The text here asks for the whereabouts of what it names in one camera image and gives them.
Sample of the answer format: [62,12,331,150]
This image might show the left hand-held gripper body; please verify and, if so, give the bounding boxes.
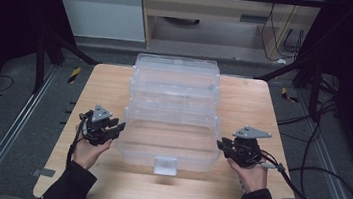
[75,102,121,149]

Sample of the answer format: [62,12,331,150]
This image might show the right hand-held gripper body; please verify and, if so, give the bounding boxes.
[228,124,274,171]

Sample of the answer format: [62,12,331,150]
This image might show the clear plastic storage box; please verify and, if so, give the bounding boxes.
[111,50,232,183]

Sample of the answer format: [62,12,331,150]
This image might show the person's right hand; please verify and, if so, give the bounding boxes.
[223,155,271,195]

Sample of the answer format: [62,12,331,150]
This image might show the person's left hand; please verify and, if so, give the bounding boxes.
[70,134,114,173]

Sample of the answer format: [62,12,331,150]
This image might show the yellow black tape strip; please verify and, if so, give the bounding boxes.
[279,86,300,104]
[67,65,83,85]

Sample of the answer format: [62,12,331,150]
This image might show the black metal stand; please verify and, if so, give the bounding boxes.
[29,26,103,102]
[249,47,326,124]

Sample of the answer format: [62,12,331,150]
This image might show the white cabinet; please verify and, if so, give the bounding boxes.
[41,0,152,46]

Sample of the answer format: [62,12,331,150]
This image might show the wooden desk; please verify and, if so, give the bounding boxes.
[132,0,327,68]

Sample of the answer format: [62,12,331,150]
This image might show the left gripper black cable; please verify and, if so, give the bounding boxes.
[65,113,90,170]

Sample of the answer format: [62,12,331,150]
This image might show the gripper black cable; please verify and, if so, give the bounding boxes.
[65,113,90,170]
[253,148,322,199]

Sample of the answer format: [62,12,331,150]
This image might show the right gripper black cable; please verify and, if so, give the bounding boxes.
[253,148,322,199]

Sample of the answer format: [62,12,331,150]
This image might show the aluminium floor rail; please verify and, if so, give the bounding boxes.
[287,89,353,199]
[0,58,60,199]

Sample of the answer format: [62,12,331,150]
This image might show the black hanging desk cables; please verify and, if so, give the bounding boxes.
[256,1,310,67]

